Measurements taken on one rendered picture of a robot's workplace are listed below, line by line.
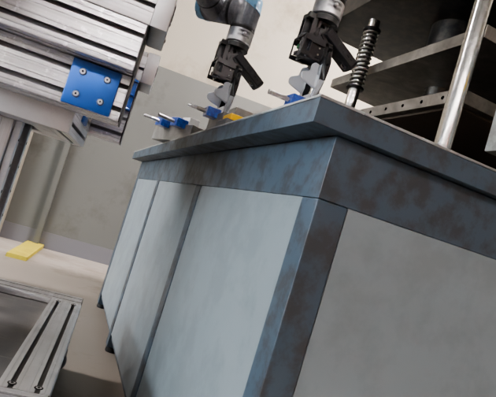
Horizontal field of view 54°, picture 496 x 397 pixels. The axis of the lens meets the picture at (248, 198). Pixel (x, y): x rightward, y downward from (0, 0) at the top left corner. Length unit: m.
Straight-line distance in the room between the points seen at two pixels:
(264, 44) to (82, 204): 1.96
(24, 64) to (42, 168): 2.98
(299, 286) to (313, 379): 0.13
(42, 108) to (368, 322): 0.73
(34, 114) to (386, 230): 0.71
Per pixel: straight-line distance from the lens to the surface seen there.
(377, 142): 0.69
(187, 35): 4.13
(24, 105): 1.07
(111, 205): 3.91
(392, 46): 2.99
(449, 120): 1.78
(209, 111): 1.42
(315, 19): 1.27
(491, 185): 0.83
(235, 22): 1.50
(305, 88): 1.27
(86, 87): 0.97
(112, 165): 3.91
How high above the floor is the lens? 0.61
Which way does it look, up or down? 3 degrees up
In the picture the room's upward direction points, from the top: 17 degrees clockwise
